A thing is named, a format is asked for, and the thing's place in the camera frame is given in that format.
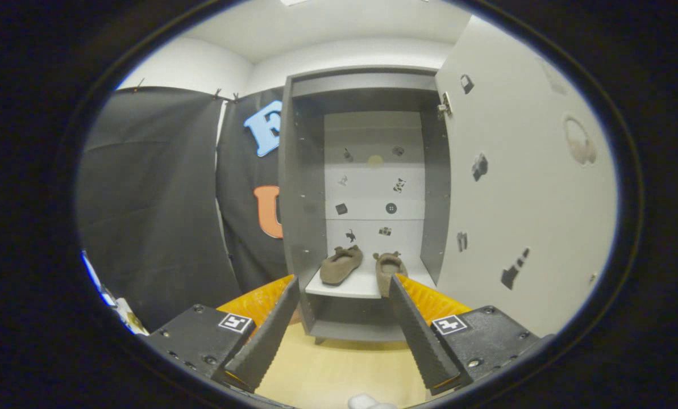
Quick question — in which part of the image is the black backdrop cloth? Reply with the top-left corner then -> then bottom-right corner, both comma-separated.
76,85 -> 289,333

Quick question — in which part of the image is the grey shoe cabinet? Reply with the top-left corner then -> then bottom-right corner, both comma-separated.
278,65 -> 453,345

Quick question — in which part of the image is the brown fuzzy slipper shoe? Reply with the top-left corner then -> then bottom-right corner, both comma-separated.
373,251 -> 409,298
319,244 -> 364,286

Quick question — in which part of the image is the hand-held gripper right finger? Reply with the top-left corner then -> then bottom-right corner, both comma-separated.
388,273 -> 555,397

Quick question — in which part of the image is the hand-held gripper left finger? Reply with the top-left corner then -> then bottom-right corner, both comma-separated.
144,275 -> 301,394

